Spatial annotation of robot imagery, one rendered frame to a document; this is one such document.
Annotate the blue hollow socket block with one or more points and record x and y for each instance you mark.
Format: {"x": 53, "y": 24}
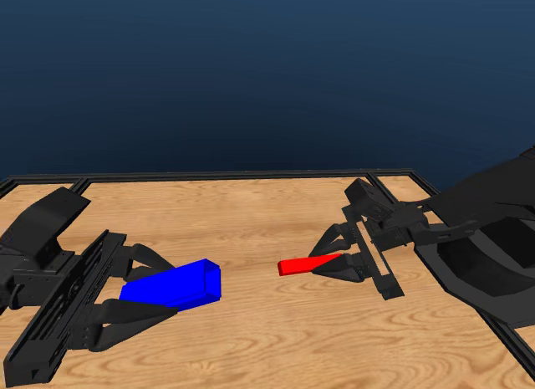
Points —
{"x": 175, "y": 282}

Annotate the thin red peg bar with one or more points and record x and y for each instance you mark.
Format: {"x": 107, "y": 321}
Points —
{"x": 299, "y": 265}

